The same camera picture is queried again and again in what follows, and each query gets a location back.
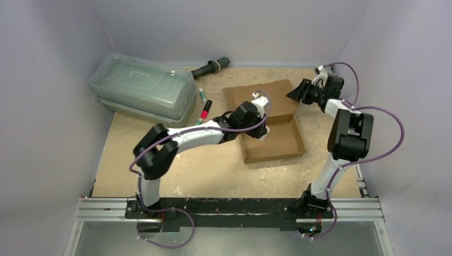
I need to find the brown cardboard box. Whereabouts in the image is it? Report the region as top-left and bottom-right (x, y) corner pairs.
(223, 79), (306, 164)

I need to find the clear plastic storage box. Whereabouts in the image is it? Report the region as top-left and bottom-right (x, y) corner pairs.
(88, 52), (198, 128)

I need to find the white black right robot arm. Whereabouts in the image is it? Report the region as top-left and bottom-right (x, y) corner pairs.
(286, 75), (374, 217)

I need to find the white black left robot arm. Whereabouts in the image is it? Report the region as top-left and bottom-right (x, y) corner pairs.
(129, 97), (271, 218)

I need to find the dark grey corrugated pipe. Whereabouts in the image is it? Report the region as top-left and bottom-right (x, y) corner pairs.
(191, 57), (230, 79)

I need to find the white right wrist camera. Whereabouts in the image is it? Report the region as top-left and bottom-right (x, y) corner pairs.
(312, 66), (329, 85)

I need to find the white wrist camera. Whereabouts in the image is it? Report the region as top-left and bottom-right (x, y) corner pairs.
(312, 66), (329, 85)
(251, 92), (269, 118)

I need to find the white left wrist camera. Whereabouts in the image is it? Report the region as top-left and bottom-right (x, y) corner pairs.
(251, 92), (269, 118)

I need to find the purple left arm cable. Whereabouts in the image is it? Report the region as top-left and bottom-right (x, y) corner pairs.
(128, 90), (273, 213)

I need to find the aluminium frame rail right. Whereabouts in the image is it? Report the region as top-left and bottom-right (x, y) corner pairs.
(323, 65), (394, 256)

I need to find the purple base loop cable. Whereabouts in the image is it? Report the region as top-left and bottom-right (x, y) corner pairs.
(135, 207), (197, 249)

